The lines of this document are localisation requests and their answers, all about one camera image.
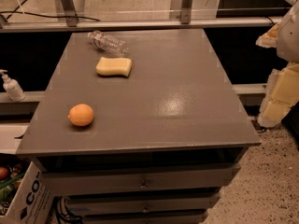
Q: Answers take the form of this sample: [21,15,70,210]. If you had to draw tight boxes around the white pump dispenser bottle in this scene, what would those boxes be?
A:
[0,69,25,102]

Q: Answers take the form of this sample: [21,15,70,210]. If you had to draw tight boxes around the yellow sponge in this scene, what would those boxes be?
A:
[95,57,132,77]

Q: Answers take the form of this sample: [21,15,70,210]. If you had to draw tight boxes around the red apple in box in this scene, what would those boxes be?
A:
[0,167,9,180]

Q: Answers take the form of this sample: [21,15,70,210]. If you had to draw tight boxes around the metal frame rail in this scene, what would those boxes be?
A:
[0,16,282,33]

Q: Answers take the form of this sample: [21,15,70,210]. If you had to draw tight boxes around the orange fruit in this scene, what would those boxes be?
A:
[67,104,94,127]

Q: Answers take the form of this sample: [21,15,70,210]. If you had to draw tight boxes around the black cables under cabinet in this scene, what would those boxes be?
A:
[53,197,83,224]

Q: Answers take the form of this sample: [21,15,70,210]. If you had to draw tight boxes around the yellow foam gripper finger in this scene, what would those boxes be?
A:
[256,23,279,48]
[257,63,299,128]

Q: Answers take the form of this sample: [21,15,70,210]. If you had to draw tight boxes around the white cardboard box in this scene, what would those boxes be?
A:
[0,162,53,224]

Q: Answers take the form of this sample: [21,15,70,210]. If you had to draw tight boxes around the black floor cable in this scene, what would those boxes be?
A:
[251,119,268,134]

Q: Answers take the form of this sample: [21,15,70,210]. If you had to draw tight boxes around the grey drawer cabinet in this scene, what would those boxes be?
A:
[18,29,260,224]

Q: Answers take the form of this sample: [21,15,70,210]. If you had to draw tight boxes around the clear plastic water bottle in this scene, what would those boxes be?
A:
[88,30,129,57]

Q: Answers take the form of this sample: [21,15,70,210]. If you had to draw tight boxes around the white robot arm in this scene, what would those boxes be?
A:
[256,1,299,128]

